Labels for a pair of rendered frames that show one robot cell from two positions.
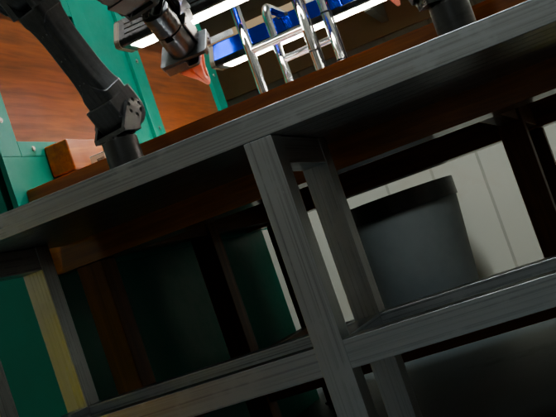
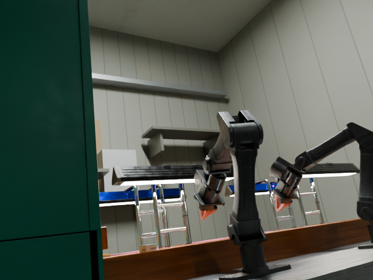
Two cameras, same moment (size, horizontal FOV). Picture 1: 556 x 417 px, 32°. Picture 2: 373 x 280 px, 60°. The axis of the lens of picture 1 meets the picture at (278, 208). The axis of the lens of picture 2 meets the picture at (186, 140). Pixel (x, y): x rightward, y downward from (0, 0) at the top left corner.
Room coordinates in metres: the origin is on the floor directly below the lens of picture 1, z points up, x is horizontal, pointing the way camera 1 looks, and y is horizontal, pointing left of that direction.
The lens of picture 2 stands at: (1.19, 1.01, 0.78)
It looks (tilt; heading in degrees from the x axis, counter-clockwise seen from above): 17 degrees up; 310
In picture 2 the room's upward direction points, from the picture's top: 8 degrees counter-clockwise
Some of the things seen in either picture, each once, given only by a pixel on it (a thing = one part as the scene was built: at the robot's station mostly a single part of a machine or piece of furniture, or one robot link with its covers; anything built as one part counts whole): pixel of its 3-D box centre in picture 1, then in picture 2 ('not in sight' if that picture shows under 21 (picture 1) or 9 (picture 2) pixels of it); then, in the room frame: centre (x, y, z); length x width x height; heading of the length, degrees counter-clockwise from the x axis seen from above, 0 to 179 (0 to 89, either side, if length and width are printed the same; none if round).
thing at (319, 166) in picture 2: not in sight; (322, 169); (1.84, -0.99, 1.08); 0.62 x 0.08 x 0.07; 71
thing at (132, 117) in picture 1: (116, 123); (246, 234); (1.69, 0.22, 0.77); 0.09 x 0.06 x 0.06; 51
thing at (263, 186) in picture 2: not in sight; (260, 188); (2.37, -1.17, 1.08); 0.62 x 0.08 x 0.07; 71
